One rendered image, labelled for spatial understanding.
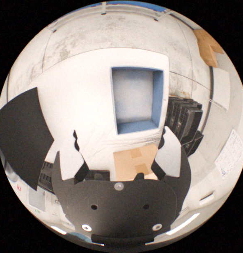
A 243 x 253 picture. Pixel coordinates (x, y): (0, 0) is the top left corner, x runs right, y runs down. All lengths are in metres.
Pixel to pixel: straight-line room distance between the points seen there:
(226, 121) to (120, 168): 2.58
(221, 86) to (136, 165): 2.54
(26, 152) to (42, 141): 0.11
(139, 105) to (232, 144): 2.62
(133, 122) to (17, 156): 0.46
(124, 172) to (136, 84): 0.33
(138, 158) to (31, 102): 0.52
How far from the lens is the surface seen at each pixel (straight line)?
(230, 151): 2.74
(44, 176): 0.69
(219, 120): 2.66
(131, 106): 0.30
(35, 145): 0.37
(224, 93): 2.52
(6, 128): 0.32
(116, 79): 0.28
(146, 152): 0.41
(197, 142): 1.54
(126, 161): 0.38
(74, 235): 0.27
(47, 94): 0.37
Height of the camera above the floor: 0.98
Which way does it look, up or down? 57 degrees down
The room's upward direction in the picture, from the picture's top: 162 degrees clockwise
